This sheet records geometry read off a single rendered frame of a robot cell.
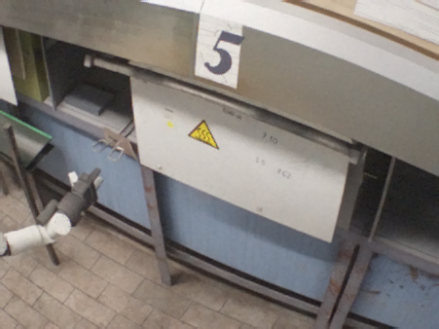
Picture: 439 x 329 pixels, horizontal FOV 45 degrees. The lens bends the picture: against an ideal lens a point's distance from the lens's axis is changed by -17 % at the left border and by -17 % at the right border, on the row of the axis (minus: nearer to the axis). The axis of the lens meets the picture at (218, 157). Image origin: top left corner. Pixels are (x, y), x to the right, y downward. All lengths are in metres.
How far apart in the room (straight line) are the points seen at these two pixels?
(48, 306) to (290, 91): 1.85
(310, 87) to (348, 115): 0.08
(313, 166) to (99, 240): 1.57
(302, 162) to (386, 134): 0.46
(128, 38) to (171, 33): 0.11
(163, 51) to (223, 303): 1.58
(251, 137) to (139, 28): 0.45
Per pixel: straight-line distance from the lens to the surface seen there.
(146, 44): 1.20
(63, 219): 1.75
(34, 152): 2.31
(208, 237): 2.24
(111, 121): 2.08
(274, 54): 1.06
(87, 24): 1.29
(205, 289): 2.62
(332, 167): 1.42
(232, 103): 1.28
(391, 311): 2.15
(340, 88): 1.03
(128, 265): 2.72
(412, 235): 1.79
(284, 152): 1.46
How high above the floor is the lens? 2.23
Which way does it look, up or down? 46 degrees down
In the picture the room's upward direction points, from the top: 1 degrees counter-clockwise
